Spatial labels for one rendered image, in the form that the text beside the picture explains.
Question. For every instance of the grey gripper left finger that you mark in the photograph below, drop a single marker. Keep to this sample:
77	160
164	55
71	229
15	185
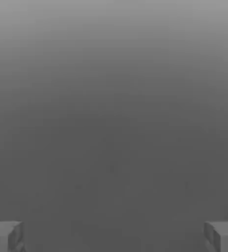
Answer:
2	237

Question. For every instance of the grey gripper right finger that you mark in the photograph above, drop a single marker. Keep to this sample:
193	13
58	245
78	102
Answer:
224	238

